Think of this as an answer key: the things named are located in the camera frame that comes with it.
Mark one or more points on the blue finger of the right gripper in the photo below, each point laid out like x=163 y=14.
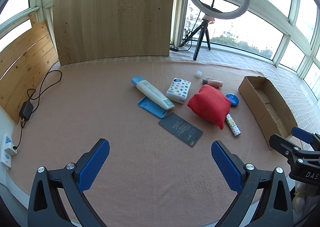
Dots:
x=303 y=135
x=282 y=145

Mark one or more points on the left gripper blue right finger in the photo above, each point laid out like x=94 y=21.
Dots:
x=274 y=207

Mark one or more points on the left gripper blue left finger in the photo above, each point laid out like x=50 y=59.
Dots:
x=45 y=204

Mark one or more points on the patterned lighter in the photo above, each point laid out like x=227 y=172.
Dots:
x=232 y=125

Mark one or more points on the blue round tape measure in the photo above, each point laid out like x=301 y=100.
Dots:
x=233 y=99

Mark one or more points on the red cloth pouch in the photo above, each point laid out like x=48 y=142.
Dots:
x=211 y=105

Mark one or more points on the dark grey card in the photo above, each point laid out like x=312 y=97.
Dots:
x=181 y=129

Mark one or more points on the patterned tissue pack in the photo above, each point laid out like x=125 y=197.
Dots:
x=178 y=90

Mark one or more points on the blue plastic phone stand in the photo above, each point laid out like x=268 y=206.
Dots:
x=148 y=105

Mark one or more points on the white sunscreen bottle blue cap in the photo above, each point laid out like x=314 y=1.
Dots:
x=152 y=93

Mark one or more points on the checkered bed sheet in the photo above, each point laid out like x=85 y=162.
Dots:
x=294 y=90

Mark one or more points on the cardboard box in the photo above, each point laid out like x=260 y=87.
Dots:
x=267 y=106

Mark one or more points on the white small cap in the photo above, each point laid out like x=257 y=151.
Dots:
x=198 y=74

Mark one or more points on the black tripod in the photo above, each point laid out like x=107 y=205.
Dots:
x=203 y=29

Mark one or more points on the pine slatted headboard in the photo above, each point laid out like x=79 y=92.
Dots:
x=24 y=63

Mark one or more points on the light wooden board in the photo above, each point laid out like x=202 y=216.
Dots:
x=97 y=29

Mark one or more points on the white wall socket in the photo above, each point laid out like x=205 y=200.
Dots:
x=7 y=151

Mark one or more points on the black power adapter with cable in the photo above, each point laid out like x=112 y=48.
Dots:
x=32 y=104

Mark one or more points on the black inline cable controller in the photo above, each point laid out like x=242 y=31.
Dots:
x=174 y=48

